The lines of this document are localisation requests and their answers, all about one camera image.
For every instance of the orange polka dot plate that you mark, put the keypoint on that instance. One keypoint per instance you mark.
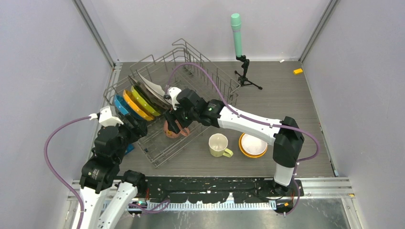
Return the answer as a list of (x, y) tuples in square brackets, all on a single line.
[(130, 100)]

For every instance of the yellow green mug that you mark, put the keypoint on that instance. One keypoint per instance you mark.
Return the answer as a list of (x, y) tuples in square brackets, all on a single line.
[(218, 146)]

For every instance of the orange bowl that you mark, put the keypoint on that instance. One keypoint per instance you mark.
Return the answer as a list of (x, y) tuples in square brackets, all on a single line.
[(245, 151)]

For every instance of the green polka dot plate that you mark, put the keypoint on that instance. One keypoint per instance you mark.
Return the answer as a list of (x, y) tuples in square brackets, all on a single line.
[(142, 101)]

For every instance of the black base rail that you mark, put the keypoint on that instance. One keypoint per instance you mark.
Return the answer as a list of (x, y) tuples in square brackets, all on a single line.
[(210, 190)]

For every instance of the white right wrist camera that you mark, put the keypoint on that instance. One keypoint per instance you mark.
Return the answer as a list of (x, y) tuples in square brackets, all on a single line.
[(171, 96)]

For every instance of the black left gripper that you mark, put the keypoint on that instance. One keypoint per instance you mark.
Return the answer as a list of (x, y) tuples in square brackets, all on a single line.
[(139, 130)]

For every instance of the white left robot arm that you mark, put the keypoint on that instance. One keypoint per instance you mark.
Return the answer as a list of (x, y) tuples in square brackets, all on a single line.
[(101, 169)]

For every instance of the blue green toy blocks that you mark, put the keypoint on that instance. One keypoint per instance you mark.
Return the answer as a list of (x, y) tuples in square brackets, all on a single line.
[(129, 149)]

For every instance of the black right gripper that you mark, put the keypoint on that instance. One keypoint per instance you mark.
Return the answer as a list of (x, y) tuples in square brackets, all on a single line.
[(171, 119)]

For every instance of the white bowl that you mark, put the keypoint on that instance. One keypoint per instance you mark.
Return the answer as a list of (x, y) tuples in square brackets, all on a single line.
[(253, 143)]

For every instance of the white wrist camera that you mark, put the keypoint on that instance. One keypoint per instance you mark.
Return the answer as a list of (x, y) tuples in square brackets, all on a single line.
[(107, 116), (171, 96)]

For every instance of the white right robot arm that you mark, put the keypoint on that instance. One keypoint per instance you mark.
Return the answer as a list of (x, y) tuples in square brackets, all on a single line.
[(283, 135)]

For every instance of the square floral plate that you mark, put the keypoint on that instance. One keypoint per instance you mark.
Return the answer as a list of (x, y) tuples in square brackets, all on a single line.
[(152, 98)]

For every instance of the green microphone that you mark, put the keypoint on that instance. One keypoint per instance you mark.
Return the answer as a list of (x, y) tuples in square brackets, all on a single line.
[(236, 28)]

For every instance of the blue polka dot plate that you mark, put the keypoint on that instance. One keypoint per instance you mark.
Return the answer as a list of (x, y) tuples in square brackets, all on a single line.
[(124, 108)]

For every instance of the small yellow block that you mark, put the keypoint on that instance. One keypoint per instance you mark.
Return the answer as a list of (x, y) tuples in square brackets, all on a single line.
[(298, 71)]

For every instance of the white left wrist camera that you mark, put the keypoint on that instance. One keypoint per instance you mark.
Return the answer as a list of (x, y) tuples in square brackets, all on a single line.
[(107, 116)]

